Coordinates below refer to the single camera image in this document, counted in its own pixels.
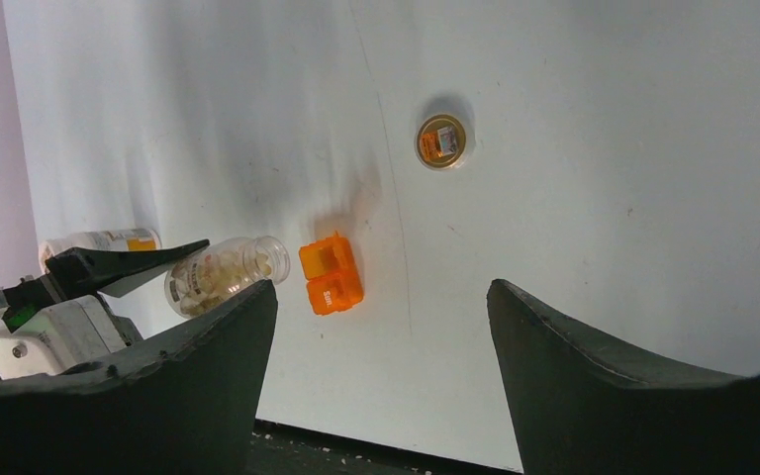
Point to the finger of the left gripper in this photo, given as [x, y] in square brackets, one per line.
[78, 271]

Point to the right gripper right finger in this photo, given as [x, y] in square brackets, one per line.
[583, 401]

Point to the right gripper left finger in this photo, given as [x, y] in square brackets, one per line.
[180, 402]

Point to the white pill bottle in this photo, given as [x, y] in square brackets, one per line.
[136, 239]

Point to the amber glass pill bottle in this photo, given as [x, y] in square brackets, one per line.
[206, 279]

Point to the orange pill organizer box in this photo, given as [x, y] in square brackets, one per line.
[333, 281]

